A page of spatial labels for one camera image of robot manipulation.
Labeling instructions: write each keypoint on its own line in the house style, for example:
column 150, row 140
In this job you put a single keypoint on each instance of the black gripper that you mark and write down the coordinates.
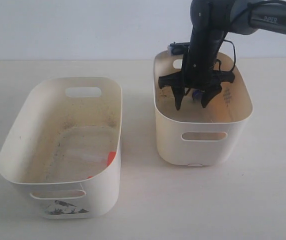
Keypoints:
column 200, row 69

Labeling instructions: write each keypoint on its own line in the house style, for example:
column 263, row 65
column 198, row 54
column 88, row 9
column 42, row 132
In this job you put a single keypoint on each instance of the orange-capped clear tube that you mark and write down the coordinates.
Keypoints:
column 91, row 157

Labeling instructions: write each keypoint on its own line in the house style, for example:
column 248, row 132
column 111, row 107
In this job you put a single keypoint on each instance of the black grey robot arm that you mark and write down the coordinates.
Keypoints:
column 211, row 21

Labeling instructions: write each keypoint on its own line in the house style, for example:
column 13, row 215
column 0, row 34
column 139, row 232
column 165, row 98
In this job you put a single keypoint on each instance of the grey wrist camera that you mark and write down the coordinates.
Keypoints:
column 178, row 48

